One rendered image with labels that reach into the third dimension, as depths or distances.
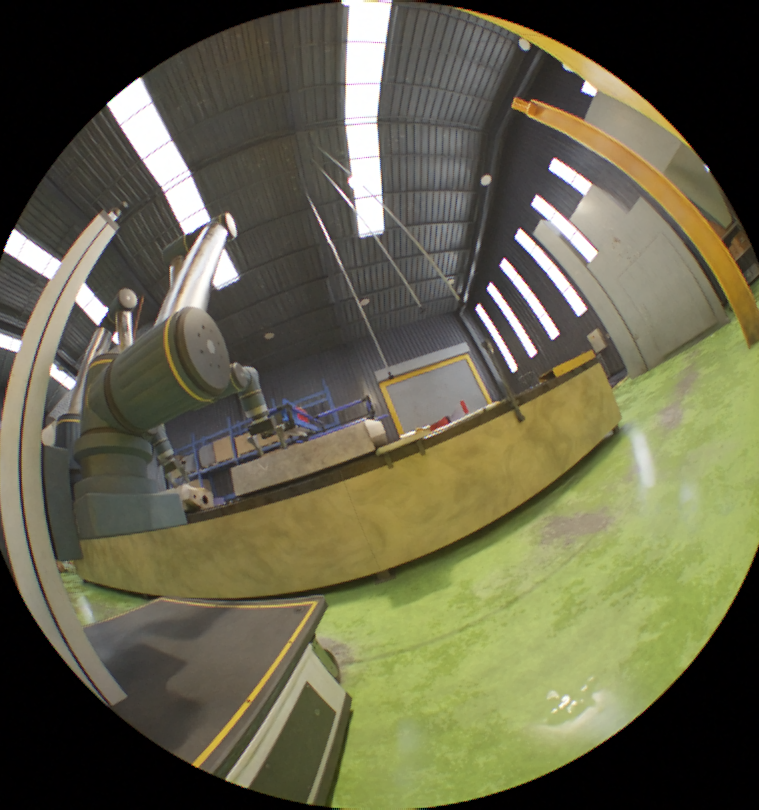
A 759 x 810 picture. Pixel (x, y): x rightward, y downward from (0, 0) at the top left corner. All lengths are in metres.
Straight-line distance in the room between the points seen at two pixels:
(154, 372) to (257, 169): 9.05
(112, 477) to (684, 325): 6.12
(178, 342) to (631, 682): 1.12
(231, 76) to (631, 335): 11.30
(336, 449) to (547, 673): 1.44
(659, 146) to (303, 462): 8.20
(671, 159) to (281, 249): 12.02
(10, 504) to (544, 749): 1.07
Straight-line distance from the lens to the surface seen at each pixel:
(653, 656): 0.81
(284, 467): 1.54
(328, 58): 9.12
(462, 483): 1.51
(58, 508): 0.68
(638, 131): 7.68
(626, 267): 5.90
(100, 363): 0.73
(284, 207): 9.54
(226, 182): 9.46
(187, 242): 1.29
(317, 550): 1.55
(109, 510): 0.55
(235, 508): 1.72
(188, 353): 0.45
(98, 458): 0.63
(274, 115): 9.17
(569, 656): 0.83
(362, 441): 1.44
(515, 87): 11.77
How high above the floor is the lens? 0.70
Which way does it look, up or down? 14 degrees up
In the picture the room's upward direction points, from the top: 22 degrees counter-clockwise
